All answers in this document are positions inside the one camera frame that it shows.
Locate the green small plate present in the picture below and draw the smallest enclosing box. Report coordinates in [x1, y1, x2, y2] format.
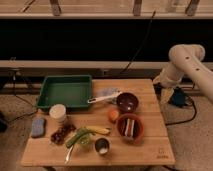
[77, 134, 91, 147]

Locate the metal spoon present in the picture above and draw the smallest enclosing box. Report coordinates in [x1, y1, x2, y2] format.
[65, 145, 74, 164]

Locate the small metal cup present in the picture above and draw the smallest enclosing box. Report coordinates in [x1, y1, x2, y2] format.
[95, 138, 110, 155]

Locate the light blue cloth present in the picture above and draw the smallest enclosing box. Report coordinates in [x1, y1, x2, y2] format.
[97, 88, 119, 97]

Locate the wooden folding table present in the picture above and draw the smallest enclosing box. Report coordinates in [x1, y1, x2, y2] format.
[21, 79, 175, 167]

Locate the black hanging cable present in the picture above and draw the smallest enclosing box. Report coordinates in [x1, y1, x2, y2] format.
[119, 9, 157, 76]

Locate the orange fruit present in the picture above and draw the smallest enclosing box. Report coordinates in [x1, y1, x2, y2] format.
[108, 109, 119, 123]

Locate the green cucumber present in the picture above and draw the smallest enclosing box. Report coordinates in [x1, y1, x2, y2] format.
[65, 129, 94, 148]

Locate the orange bowl with contents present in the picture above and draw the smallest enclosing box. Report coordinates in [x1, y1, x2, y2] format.
[116, 113, 144, 144]

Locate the blue sponge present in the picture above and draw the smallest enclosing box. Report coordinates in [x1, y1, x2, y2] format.
[31, 118, 45, 138]

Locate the green plastic tray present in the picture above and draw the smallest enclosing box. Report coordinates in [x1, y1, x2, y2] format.
[37, 75, 92, 110]

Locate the black power adapter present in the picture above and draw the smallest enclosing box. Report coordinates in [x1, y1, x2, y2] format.
[170, 88, 186, 107]

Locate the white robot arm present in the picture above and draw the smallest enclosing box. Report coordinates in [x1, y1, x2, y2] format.
[153, 44, 213, 104]

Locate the dark brown bowl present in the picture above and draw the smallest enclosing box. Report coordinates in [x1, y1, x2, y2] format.
[116, 92, 139, 113]

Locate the yellow banana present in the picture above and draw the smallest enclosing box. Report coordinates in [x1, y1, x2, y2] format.
[86, 126, 110, 135]

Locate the dark red grapes bunch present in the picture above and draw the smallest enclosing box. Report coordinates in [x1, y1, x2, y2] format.
[50, 124, 76, 145]

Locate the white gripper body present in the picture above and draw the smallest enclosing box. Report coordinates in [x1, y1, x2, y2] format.
[153, 76, 174, 104]

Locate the white handled brush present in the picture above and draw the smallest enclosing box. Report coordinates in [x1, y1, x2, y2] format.
[87, 92, 121, 104]

